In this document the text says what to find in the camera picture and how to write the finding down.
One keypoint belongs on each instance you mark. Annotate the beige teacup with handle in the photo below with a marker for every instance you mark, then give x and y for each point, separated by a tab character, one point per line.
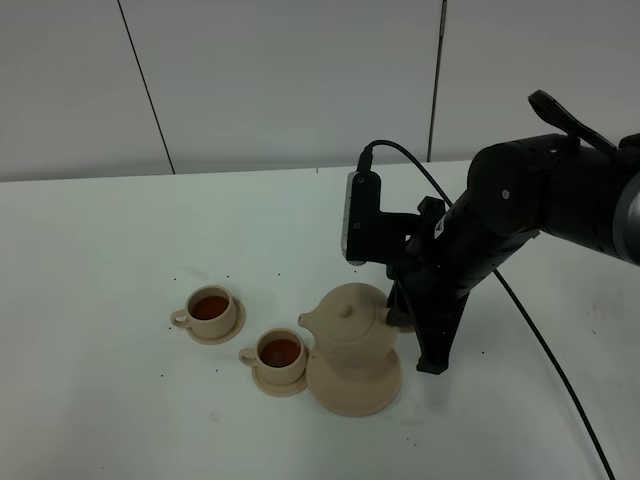
279	357

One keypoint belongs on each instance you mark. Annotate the beige cup saucer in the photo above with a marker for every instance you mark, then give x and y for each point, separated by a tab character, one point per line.
240	320
265	389

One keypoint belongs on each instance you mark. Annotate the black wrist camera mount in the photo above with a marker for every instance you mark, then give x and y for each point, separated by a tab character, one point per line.
368	233

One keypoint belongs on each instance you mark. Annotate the beige teapot with lid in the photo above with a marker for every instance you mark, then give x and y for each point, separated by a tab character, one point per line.
349	326

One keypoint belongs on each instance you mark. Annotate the beige far teacup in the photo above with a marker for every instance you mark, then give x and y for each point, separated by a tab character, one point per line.
209	313

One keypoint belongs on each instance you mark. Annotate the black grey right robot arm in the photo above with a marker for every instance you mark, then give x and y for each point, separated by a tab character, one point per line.
574	185

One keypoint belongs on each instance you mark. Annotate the large beige teapot saucer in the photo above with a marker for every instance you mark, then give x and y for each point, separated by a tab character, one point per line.
354	392

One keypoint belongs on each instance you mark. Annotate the beige far cup saucer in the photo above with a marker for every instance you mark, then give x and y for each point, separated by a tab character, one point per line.
240	320

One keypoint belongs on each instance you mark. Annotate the beige near cup saucer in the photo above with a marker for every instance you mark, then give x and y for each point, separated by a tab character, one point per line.
265	389

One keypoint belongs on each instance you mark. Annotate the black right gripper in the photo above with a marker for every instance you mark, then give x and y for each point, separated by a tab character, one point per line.
448	258

